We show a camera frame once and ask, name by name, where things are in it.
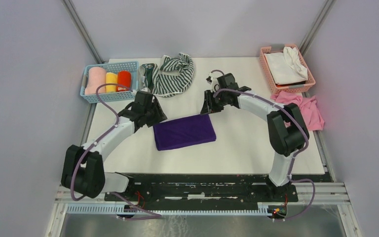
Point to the green white striped towel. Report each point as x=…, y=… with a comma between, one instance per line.
x=173, y=76

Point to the white folded cloth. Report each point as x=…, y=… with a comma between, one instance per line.
x=286, y=67

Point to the red rolled towel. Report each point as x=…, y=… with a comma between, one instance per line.
x=124, y=80

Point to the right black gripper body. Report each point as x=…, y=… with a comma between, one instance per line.
x=214, y=104

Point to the pink rolled towel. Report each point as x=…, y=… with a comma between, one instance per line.
x=96, y=78

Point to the blue plastic basket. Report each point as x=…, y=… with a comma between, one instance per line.
x=130, y=66

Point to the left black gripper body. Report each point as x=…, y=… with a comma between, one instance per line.
x=154, y=114

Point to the pink crumpled towel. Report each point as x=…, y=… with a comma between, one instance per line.
x=308, y=107

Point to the yellow rolled towel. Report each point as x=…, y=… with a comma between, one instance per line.
x=111, y=81

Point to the aluminium frame rails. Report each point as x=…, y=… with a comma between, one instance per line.
x=241, y=147

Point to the purple towel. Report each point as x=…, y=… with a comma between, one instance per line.
x=184, y=132

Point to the pink plastic basket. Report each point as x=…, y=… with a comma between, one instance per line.
x=293, y=87

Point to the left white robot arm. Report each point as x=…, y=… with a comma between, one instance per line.
x=83, y=170

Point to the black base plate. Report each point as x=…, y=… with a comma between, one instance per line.
x=198, y=192

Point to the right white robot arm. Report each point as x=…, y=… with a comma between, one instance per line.
x=288, y=134

